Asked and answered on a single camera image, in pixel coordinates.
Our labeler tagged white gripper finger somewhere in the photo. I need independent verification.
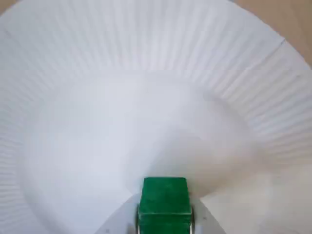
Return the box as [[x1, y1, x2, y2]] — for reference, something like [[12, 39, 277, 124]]
[[191, 194, 229, 234], [94, 192, 141, 234]]

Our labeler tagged green cube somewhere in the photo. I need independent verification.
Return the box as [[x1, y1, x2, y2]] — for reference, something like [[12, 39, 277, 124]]
[[136, 177, 194, 234]]

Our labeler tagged white paper plate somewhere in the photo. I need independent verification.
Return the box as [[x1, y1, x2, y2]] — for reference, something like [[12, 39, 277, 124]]
[[0, 0, 312, 234]]

